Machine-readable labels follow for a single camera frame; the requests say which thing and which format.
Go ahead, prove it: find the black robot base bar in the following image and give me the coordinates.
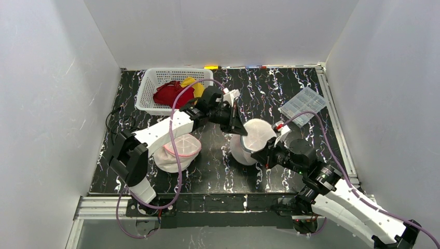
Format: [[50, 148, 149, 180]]
[[126, 193, 319, 234]]

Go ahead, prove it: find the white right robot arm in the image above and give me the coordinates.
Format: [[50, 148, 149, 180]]
[[247, 137, 419, 248]]

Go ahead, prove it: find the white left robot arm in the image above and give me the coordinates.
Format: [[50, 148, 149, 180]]
[[108, 86, 247, 209]]

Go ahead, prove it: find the yellow bra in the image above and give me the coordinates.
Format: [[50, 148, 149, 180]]
[[181, 77, 205, 98]]

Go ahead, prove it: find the white pink-trim laundry bag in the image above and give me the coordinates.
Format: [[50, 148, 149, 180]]
[[153, 133, 202, 174]]

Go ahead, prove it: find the dark red bra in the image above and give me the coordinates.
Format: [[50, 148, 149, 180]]
[[153, 80, 194, 108]]

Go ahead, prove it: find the clear plastic parts box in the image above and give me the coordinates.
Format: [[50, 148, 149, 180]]
[[278, 87, 326, 118]]

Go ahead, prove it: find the white plastic basket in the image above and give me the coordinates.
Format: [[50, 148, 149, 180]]
[[135, 67, 213, 116]]

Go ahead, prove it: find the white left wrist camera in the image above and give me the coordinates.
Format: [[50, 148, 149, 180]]
[[223, 88, 241, 106]]

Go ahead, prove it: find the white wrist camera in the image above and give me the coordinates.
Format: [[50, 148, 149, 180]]
[[223, 88, 241, 106], [272, 121, 291, 145]]

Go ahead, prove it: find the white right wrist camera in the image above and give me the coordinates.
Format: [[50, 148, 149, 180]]
[[272, 121, 291, 145]]

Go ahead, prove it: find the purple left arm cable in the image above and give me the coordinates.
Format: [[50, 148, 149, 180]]
[[115, 79, 226, 240]]

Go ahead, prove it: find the black coiled cable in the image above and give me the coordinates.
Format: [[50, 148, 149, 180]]
[[104, 106, 138, 147]]

